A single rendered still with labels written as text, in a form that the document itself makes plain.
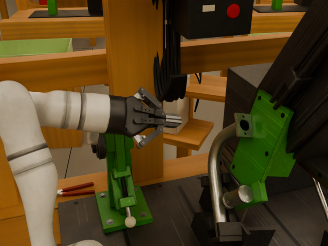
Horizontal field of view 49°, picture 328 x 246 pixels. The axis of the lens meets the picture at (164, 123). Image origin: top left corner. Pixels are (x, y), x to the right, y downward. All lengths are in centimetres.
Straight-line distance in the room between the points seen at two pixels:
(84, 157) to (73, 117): 227
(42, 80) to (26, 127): 42
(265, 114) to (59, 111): 42
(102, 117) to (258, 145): 34
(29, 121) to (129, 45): 40
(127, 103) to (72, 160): 222
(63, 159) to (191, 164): 183
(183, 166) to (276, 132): 53
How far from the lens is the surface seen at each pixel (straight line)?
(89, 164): 283
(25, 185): 65
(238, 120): 81
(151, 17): 95
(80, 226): 100
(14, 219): 111
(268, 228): 92
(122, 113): 68
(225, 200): 84
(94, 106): 67
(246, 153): 84
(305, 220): 106
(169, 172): 120
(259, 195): 80
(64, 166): 286
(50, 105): 66
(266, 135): 79
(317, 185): 89
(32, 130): 65
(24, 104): 64
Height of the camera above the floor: 158
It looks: 28 degrees down
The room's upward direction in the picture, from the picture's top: straight up
